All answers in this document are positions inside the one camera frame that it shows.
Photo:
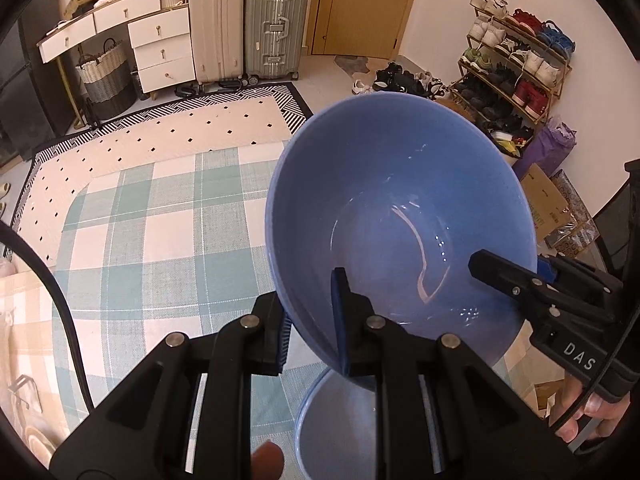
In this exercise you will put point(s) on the white drawer unit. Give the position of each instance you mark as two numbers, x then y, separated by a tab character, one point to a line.
162	55

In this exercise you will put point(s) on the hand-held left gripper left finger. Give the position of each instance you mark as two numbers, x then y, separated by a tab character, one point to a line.
283	345

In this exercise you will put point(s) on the teal checked tablecloth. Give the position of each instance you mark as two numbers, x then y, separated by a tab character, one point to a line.
150	240

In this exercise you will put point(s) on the white vanity desk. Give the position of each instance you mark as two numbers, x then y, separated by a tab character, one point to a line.
115	12

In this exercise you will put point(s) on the metal phone stand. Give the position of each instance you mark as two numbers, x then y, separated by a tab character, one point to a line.
22	392

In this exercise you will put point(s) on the person's right hand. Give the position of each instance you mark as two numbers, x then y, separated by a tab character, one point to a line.
570	410

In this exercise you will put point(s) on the person's left hand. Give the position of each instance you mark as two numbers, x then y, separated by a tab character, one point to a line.
267	462

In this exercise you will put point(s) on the rows of shoes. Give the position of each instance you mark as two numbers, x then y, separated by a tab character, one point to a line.
505	70

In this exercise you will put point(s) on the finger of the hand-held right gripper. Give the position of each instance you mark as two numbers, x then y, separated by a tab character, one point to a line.
547	269
505	275

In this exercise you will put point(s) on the patterned gift bags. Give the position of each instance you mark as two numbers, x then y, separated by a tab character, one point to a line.
575	225

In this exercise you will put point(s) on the cardboard box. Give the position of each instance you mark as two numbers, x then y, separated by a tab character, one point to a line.
547	200

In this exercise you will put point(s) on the white suitcase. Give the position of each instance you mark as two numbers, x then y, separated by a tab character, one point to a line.
217	25

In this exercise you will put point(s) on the silver suitcase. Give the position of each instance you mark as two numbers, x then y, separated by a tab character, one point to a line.
275	25

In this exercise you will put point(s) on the woven laundry basket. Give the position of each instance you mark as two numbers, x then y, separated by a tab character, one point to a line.
107	85

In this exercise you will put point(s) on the beige checked tablecloth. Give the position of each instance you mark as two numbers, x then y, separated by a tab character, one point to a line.
30	320

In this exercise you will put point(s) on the wooden door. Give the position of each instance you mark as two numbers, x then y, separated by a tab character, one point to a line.
360	5

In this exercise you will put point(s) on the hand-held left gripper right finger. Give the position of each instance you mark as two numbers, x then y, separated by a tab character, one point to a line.
340	320

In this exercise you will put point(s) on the purple bag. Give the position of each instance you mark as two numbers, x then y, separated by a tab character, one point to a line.
547	147

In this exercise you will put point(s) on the metal shoe rack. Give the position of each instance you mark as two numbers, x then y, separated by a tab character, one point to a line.
545	85

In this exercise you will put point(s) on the patterned rug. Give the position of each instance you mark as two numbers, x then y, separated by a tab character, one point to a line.
175	130

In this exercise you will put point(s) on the blue bowl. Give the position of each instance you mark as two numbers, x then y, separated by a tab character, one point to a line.
400	185
340	425

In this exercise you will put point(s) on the pile of shoes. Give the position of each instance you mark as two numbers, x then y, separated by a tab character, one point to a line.
400	80

